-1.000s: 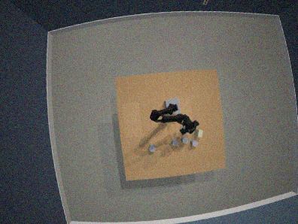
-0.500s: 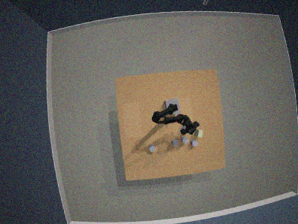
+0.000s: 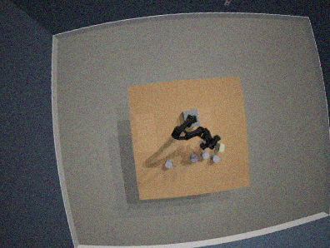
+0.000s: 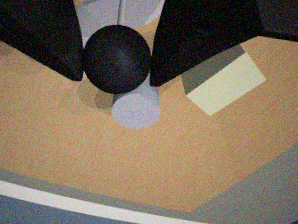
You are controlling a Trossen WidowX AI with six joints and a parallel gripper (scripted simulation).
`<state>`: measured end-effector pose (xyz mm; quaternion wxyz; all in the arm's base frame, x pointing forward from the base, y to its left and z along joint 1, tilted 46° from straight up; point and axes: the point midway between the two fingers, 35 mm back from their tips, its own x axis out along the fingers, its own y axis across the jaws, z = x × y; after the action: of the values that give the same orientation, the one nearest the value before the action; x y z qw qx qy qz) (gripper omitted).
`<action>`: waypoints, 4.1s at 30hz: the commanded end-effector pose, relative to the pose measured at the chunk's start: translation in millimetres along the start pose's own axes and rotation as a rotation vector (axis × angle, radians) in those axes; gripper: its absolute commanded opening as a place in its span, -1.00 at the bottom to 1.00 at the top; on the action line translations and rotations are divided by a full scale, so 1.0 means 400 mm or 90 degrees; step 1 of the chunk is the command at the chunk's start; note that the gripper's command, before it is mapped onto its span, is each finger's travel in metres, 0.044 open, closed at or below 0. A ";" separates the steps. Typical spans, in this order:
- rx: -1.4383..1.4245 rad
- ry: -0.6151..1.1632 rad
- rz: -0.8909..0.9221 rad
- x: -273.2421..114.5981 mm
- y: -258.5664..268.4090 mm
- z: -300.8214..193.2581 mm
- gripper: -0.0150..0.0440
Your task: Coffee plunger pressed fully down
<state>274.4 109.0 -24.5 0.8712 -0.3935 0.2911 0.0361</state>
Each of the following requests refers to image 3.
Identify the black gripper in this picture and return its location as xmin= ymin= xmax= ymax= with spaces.
xmin=200 ymin=135 xmax=221 ymax=150

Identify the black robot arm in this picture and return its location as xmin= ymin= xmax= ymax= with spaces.
xmin=171 ymin=115 xmax=218 ymax=147

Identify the pale yellow block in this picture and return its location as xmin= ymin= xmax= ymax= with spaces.
xmin=215 ymin=142 xmax=225 ymax=152

